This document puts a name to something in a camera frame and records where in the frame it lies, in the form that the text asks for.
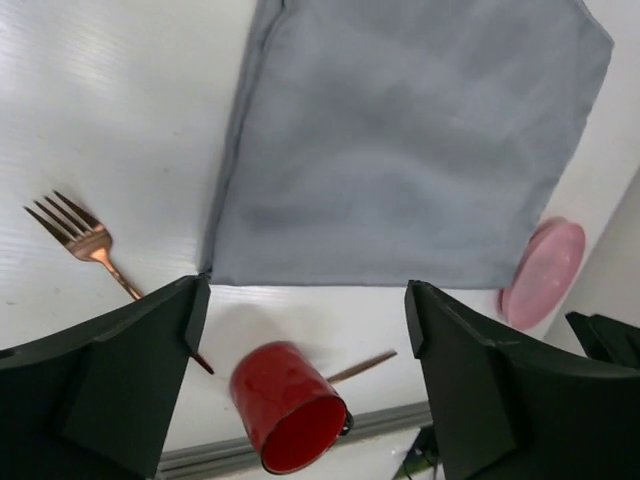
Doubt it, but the copper fork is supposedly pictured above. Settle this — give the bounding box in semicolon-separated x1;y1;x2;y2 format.
23;190;214;375

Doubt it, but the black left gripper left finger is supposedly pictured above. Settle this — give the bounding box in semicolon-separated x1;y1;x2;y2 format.
1;276;210;478

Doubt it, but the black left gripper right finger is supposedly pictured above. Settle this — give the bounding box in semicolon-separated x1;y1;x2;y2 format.
405;281;639;479

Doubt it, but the copper knife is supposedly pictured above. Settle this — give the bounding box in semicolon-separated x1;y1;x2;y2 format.
326;350;397;385

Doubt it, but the pink plate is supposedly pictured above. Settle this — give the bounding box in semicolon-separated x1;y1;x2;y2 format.
499;217;586;331

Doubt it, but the red enamel mug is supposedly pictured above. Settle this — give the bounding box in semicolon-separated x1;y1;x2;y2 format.
229;341;352;475

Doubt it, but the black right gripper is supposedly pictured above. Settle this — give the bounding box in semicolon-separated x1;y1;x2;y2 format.
565;312;640;370

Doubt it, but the grey cloth placemat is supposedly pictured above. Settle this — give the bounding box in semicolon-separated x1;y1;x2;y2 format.
202;1;614;290

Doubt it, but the aluminium table edge rail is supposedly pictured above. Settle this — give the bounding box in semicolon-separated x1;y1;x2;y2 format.
155;402;433;479

